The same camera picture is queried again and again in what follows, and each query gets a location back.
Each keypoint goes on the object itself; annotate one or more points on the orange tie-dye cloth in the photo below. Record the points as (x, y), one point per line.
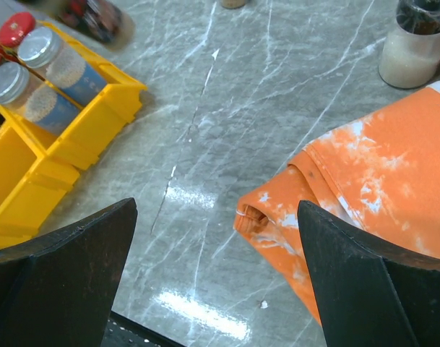
(380, 173)

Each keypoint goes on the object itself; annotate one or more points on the spice shaker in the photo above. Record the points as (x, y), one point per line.
(101, 21)

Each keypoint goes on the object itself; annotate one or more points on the black-lid jar white powder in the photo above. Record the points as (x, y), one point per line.
(411, 52)

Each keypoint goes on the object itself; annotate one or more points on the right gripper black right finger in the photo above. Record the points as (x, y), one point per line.
(369, 292)

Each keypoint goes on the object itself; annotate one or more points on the yellow compartment bin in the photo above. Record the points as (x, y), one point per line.
(37, 169)

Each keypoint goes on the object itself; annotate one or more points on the black-lid jar brown powder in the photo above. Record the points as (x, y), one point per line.
(233, 4)

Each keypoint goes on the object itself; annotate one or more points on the blue-label clear jar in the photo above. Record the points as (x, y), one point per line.
(46, 53)

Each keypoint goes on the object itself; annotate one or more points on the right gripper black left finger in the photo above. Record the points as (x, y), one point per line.
(58, 289)

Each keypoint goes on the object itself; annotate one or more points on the white-lid jar edge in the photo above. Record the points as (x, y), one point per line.
(31, 98)

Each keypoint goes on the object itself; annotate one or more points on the red-lid sauce jar back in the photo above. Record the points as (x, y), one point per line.
(16, 28)

